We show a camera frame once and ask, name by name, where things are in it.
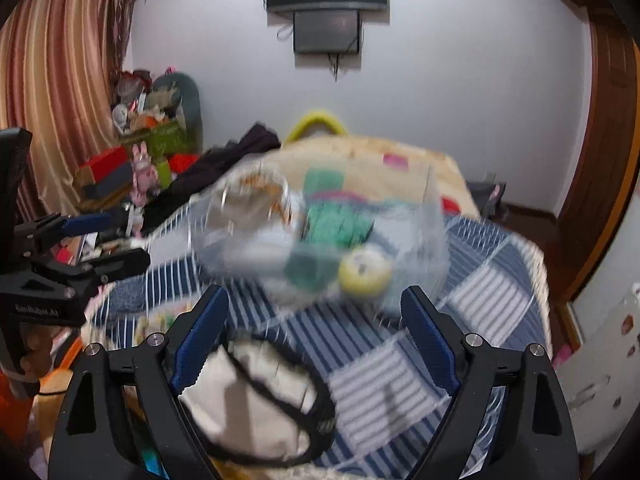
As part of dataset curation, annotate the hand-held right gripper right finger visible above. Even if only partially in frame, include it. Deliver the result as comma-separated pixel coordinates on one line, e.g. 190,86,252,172
400,285,593,480

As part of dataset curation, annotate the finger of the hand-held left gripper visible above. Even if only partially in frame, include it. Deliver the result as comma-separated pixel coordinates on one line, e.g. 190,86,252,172
75,247,152,285
55,211,128,237

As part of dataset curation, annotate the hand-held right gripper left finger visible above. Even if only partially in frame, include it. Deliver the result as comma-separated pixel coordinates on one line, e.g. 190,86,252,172
47,284,231,480

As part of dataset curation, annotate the white bag with black trim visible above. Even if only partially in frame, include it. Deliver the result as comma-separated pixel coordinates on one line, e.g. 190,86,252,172
177,335,337,466

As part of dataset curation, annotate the clear plastic storage bin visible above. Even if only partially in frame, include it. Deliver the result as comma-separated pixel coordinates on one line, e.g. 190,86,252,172
192,157,449,307

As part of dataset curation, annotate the yellow round soft toy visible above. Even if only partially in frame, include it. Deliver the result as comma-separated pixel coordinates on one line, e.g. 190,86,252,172
338,247,394,297

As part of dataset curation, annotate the person's left hand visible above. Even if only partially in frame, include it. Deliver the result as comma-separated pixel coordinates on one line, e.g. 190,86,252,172
20,332,55,385

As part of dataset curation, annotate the blue striped patchwork blanket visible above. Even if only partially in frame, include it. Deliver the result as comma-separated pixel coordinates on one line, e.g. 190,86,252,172
90,210,551,473

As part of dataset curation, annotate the red box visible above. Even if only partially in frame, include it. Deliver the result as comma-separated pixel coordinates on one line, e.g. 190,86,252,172
74,145,132,187

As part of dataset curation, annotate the pink bunny toy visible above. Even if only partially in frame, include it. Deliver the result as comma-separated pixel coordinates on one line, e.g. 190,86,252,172
128,142,162,207

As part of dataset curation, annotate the orange object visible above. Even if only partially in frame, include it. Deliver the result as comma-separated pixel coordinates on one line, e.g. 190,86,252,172
0,335,83,443

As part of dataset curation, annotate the red cloth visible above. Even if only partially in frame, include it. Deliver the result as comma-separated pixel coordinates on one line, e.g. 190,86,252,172
166,152,202,177

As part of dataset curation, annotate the green cardboard box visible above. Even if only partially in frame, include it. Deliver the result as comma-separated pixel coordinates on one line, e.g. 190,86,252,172
119,120,189,159

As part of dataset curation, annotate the dark clothing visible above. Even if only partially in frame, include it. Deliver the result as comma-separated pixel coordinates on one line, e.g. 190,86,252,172
141,121,282,235

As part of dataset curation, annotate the pile of stuffed toys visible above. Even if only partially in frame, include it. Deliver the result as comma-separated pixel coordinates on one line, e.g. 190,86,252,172
111,67,177,137

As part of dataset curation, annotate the clear round container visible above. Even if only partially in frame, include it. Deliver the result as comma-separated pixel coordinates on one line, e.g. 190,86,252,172
219,161,295,227

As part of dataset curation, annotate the striped brown curtain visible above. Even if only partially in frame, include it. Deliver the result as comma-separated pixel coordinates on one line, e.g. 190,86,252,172
0,0,147,223

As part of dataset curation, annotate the green knitted cloth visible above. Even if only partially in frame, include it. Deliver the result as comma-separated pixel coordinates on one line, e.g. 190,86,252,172
287,167,375,292

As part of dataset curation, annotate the white cabinet with stickers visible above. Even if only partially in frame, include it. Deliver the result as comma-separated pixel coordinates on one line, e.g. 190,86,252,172
554,284,640,457

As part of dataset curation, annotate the beige printed bed cover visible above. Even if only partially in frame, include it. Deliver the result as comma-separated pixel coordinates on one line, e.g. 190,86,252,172
265,134,482,221

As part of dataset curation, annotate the yellow loop handle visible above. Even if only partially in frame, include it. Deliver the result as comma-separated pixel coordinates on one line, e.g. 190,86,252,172
285,109,349,144

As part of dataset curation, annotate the wooden door frame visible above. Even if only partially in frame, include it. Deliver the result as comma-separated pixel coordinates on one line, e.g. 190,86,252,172
521,0,640,307

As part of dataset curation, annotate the small black wall monitor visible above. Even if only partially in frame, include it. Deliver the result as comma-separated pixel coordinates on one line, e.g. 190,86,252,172
292,9,362,55

